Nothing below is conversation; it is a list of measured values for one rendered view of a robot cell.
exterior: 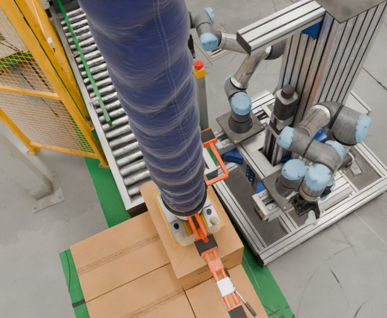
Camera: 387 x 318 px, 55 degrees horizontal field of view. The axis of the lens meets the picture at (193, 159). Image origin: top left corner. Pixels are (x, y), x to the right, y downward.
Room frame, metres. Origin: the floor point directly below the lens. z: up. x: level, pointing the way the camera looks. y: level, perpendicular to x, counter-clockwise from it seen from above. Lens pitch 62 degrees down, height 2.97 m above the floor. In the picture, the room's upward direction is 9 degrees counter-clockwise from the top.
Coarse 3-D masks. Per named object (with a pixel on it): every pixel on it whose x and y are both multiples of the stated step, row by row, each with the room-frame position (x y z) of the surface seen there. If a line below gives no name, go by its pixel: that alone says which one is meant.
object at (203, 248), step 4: (208, 236) 0.52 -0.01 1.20; (212, 236) 0.52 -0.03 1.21; (196, 240) 0.51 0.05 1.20; (200, 240) 0.51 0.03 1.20; (212, 240) 0.50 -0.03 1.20; (196, 244) 0.49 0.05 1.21; (200, 244) 0.49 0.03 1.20; (204, 244) 0.48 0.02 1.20; (208, 244) 0.48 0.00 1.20; (212, 244) 0.48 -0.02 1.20; (216, 244) 0.47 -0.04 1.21; (200, 248) 0.47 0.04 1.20; (204, 248) 0.47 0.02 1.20; (208, 248) 0.46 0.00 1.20; (212, 248) 0.46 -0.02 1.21; (216, 248) 0.45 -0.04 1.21; (200, 252) 0.45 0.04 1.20; (204, 252) 0.44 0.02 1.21; (208, 252) 0.44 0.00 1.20
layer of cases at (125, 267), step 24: (144, 216) 0.93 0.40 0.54; (96, 240) 0.81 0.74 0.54; (120, 240) 0.78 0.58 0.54; (144, 240) 0.76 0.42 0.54; (96, 264) 0.65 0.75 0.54; (120, 264) 0.62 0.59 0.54; (144, 264) 0.60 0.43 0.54; (168, 264) 0.57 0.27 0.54; (240, 264) 0.50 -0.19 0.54; (96, 288) 0.50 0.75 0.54; (120, 288) 0.47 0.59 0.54; (144, 288) 0.45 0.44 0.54; (168, 288) 0.42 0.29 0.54; (192, 288) 0.40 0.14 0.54; (216, 288) 0.38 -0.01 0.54; (240, 288) 0.35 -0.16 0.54; (96, 312) 0.35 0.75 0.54; (120, 312) 0.33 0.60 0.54; (144, 312) 0.31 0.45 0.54; (168, 312) 0.28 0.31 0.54; (192, 312) 0.26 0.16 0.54; (216, 312) 0.24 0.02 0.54; (264, 312) 0.20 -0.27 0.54
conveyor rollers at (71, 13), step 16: (80, 16) 3.07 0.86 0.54; (80, 32) 2.87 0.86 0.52; (96, 48) 2.64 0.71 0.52; (80, 64) 2.44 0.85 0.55; (112, 96) 2.03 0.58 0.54; (96, 112) 1.90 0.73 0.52; (112, 112) 1.85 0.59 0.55; (128, 128) 1.68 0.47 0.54; (112, 144) 1.55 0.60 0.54; (128, 160) 1.39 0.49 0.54; (144, 176) 1.24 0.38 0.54
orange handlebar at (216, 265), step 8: (216, 152) 0.98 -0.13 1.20; (224, 168) 0.87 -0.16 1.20; (224, 176) 0.83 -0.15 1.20; (208, 184) 0.80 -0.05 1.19; (192, 224) 0.60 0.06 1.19; (200, 224) 0.59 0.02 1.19; (208, 256) 0.43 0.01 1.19; (216, 256) 0.42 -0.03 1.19; (208, 264) 0.39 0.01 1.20; (216, 264) 0.38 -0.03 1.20; (216, 272) 0.35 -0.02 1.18; (224, 272) 0.34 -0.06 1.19; (216, 280) 0.31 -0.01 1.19; (224, 296) 0.24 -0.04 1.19; (232, 296) 0.23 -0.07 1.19
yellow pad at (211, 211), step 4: (208, 192) 0.80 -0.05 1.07; (208, 196) 0.78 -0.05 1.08; (212, 200) 0.75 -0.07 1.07; (212, 204) 0.73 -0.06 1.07; (204, 208) 0.71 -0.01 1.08; (208, 208) 0.71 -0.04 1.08; (212, 208) 0.70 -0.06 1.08; (216, 208) 0.70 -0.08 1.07; (204, 212) 0.69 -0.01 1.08; (208, 212) 0.68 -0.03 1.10; (212, 212) 0.68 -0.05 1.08; (216, 212) 0.68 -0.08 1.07; (200, 216) 0.67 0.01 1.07; (204, 216) 0.67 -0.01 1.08; (208, 216) 0.66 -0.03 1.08; (216, 216) 0.65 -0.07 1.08; (220, 216) 0.65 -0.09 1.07; (204, 220) 0.65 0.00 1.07; (208, 220) 0.64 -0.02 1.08; (220, 220) 0.63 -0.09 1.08; (204, 224) 0.63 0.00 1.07; (208, 224) 0.62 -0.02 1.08; (220, 224) 0.61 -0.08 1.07; (224, 224) 0.61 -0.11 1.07
